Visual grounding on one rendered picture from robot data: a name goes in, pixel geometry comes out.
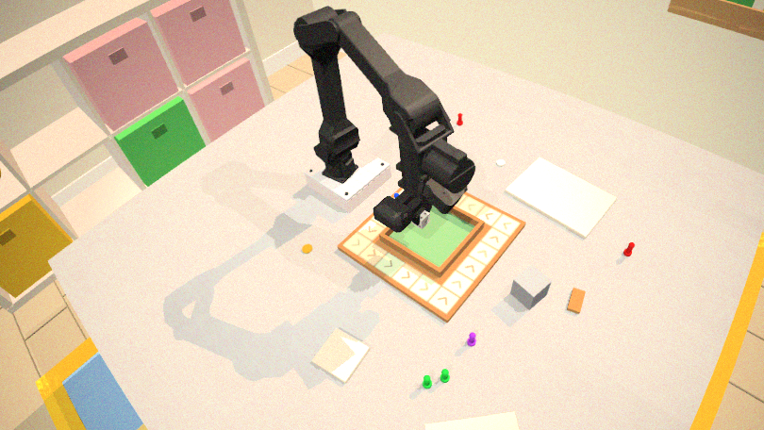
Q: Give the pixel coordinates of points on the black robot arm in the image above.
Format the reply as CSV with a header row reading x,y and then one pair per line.
x,y
408,103

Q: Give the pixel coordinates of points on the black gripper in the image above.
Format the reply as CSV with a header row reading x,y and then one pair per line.
x,y
397,214

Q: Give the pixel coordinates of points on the orange rectangular block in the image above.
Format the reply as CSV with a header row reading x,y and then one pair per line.
x,y
576,300

